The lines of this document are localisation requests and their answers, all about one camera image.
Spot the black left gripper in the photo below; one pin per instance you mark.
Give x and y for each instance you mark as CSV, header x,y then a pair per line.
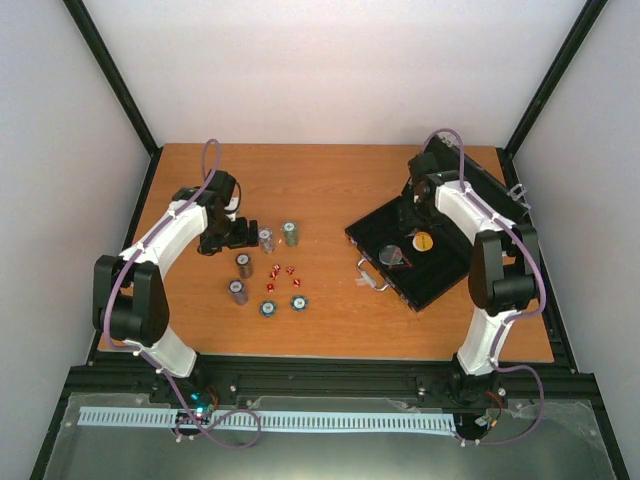
x,y
209,244

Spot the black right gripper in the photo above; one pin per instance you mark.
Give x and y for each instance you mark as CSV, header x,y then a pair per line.
x,y
415,222

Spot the white dealer button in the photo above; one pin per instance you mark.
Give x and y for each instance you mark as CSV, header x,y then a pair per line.
x,y
422,241

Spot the black poker set case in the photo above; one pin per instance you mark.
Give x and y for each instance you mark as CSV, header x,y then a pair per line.
x,y
436,271

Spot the triangular all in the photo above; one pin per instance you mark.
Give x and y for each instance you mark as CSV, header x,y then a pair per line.
x,y
399,261

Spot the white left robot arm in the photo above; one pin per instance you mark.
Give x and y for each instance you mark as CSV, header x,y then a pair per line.
x,y
129,298

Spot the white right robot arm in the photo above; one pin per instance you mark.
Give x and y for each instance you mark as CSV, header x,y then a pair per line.
x,y
505,280

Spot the blue 10 chip stack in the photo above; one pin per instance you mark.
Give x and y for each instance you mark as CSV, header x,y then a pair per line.
x,y
266,240

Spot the brown chip stack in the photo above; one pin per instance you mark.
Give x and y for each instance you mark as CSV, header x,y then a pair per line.
x,y
244,264

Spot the green 20 chip stack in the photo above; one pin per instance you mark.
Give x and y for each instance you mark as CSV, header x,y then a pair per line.
x,y
290,233

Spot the flat blue chip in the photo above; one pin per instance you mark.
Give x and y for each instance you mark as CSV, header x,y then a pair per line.
x,y
267,308
299,303

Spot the black aluminium frame rail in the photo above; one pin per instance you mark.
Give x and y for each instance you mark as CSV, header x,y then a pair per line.
x,y
235,379

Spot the white perforated cable strip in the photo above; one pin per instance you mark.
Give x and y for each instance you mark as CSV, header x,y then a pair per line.
x,y
271,421

